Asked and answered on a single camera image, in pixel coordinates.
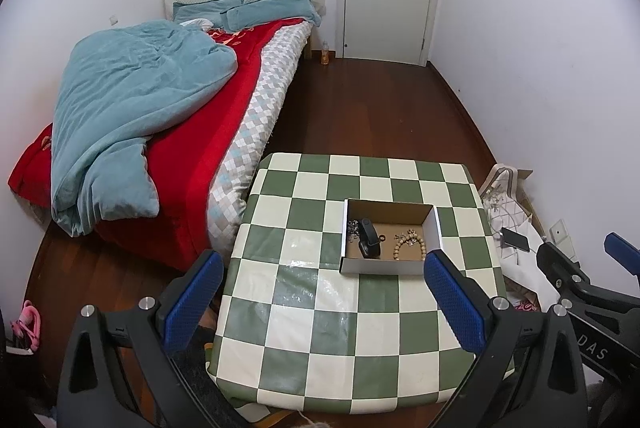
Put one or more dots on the black smartphone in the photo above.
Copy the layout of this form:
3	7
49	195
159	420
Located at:
512	239

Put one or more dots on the black smart band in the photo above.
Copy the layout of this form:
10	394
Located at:
369	242

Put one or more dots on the green white checkered tablecloth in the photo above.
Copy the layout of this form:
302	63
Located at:
294	332

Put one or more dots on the checkered pattern mattress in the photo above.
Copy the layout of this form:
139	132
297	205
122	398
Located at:
228	191

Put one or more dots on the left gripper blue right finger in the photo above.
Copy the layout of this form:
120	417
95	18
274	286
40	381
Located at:
462	301

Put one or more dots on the pink object on floor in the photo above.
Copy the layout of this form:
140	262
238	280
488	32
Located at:
26	329

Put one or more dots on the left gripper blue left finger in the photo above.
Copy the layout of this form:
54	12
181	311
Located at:
185	300

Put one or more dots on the teal pillow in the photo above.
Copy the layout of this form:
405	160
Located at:
213	10

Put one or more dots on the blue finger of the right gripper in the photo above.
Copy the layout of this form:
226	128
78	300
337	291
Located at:
623	253

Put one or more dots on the white red plastic bag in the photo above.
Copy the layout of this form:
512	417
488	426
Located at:
523	303

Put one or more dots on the small orange bottle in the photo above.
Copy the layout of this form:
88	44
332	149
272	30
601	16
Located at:
325	54

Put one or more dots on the white quilted tote bag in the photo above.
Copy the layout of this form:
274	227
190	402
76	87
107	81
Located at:
499	196

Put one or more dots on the red bed sheet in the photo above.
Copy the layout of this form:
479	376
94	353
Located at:
184	159

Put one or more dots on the white cardboard box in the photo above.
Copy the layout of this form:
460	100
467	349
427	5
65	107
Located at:
412	230

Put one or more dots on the teal blue duvet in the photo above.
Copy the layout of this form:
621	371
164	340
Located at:
121	86

